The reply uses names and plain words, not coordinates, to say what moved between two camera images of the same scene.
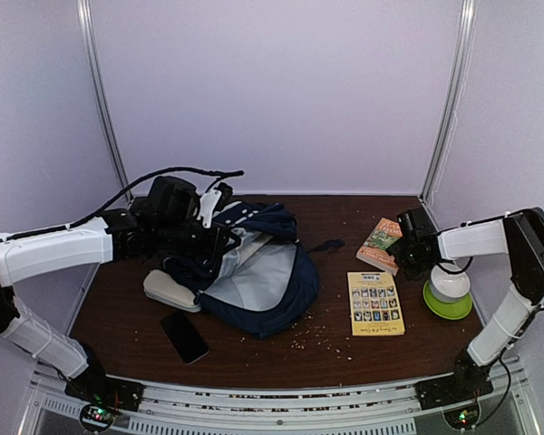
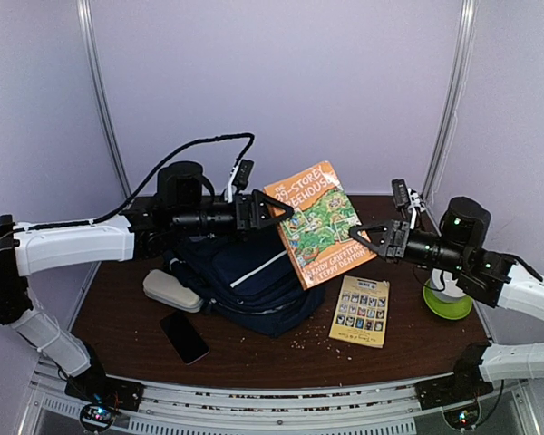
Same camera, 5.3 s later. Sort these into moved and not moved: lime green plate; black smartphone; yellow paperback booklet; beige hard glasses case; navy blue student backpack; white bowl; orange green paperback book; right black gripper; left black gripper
Moved: orange green paperback book; right black gripper; left black gripper; yellow paperback booklet
Not moved: navy blue student backpack; white bowl; lime green plate; beige hard glasses case; black smartphone
